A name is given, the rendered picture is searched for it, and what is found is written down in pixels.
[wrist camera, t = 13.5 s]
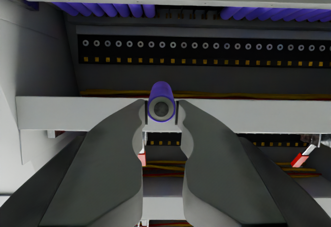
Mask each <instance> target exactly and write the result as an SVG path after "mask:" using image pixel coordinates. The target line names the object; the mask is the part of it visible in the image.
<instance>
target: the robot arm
mask: <svg viewBox="0 0 331 227"><path fill-rule="evenodd" d="M174 119H175V125H177V126H178V127H179V128H180V130H181V131H182V136H181V150H182V151H183V152H184V153H185V155H186V156H187V158H188V159H187V161H186V163H185V172H184V181H183V190H182V196H183V210H184V217H185V219H186V220H187V222H188V223H189V224H191V225H192V226H194V227H331V218H330V216H329V215H328V214H327V213H326V212H325V210H324V209H323V208H322V207H321V206H320V205H319V204H318V203H317V202H316V200H315V199H314V198H313V197H312V196H311V195H310V194H309V193H308V192H307V191H306V190H305V189H304V188H303V187H302V186H301V185H299V184H298V183H297V182H296V181H295V180H294V179H293V178H292V177H291V176H289V175H288V174H287V173H286V172H285V171H284V170H283V169H281V168H280V167H279V166H278V165H277V164H276V163H275V162H274V161H272V160H271V159H270V158H269V157H268V156H267V155H266V154H265V153H263V152H262V151H261V150H260V149H259V148H258V147H257V146H256V145H254V144H253V143H252V142H251V141H250V140H249V139H248V138H247V137H238V136H237V135H236V134H235V133H234V132H233V131H232V130H231V129H230V128H229V127H227V126H226V125H225V124H224V123H222V122H221V121H220V120H218V119H217V118H215V117H213V116H212V115H210V114H208V113H207V112H205V111H203V110H201V109H200V108H198V107H196V106H195V105H193V104H191V103H189V102H188V101H186V100H183V99H182V100H176V101H175V115H174ZM147 124H148V101H147V100H143V99H138V100H136V101H134V102H133V103H131V104H129V105H127V106H125V107H124V108H122V109H120V110H118V111H117V112H115V113H113V114H111V115H110V116H108V117H106V118H105V119H104V120H102V121H101V122H99V123H98V124H97V125H96V126H94V127H93V128H92V129H91V130H90V131H89V132H88V133H86V134H85V135H84V136H76V137H75V138H74V139H73V140H72V141H71V142H70V143H69V144H68V145H66V146H65V147H64V148H63V149H62V150H61V151H60V152H58V153H57V154H56V155H55V156H54V157H53V158H52V159H51V160H50V161H48V162H47V163H46V164H45V165H44V166H43V167H42V168H41V169H39V170H38V171H37V172H36V173H35V174H34V175H33V176H32V177H31V178H29V179H28V180H27V181H26V182H25V183H24V184H23V185H22V186H21V187H19V188H18V189H17V190H16V191H15V192H14V193H13V194H12V195H11V196H10V197H9V198H8V199H7V201H6V202H5V203H4V204H3V205H2V206H1V207H0V227H134V226H135V225H137V224H138V223H139V221H140V220H141V218H142V208H143V180H142V162H141V160H140V159H139V158H138V157H137V155H138V154H139V153H140V151H141V150H142V148H143V139H142V129H143V128H144V127H145V125H147Z"/></svg>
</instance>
